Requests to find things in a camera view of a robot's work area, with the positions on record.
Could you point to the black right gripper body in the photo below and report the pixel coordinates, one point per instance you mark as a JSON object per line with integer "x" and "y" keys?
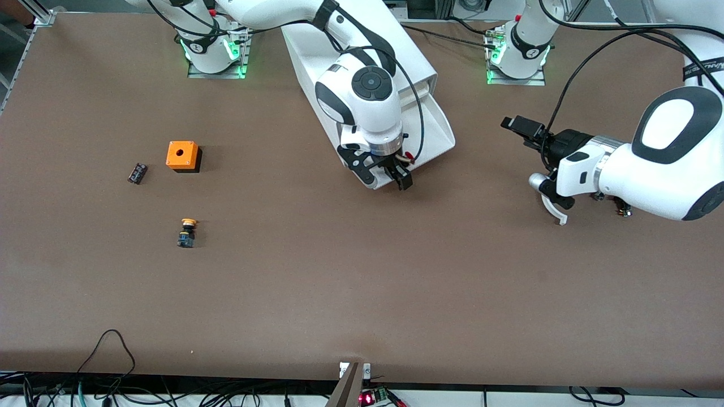
{"x": 394, "y": 166}

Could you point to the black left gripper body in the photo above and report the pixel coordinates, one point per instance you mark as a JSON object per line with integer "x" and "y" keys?
{"x": 570, "y": 142}

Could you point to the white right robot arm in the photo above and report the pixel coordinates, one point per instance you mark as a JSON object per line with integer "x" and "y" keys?
{"x": 362, "y": 107}

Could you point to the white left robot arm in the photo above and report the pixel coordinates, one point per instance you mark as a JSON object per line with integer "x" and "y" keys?
{"x": 650, "y": 175}

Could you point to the yellow push button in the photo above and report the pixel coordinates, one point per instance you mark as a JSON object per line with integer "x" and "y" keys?
{"x": 186, "y": 233}

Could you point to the white curved plastic arc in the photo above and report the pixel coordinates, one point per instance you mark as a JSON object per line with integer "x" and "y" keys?
{"x": 562, "y": 219}

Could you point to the orange box with hole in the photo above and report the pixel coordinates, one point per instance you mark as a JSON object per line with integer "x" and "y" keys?
{"x": 181, "y": 155}

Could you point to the circuit board with red light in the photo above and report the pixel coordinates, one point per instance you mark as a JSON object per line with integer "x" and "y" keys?
{"x": 373, "y": 397}

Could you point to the small black electrical component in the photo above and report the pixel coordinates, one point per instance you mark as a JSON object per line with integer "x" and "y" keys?
{"x": 137, "y": 173}

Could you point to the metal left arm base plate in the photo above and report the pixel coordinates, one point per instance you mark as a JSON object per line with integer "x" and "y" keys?
{"x": 517, "y": 82}

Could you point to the black switch component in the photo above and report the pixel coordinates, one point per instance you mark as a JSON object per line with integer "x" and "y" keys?
{"x": 624, "y": 212}

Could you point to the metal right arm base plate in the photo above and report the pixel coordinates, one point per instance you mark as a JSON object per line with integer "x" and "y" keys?
{"x": 244, "y": 56}

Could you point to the white mounting bracket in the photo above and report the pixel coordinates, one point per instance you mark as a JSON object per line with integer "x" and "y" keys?
{"x": 367, "y": 371}

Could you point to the grey angled post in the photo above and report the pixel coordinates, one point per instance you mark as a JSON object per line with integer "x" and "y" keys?
{"x": 346, "y": 390}

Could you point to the aluminium frame profile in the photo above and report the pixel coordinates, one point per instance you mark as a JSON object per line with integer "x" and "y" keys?
{"x": 44, "y": 18}

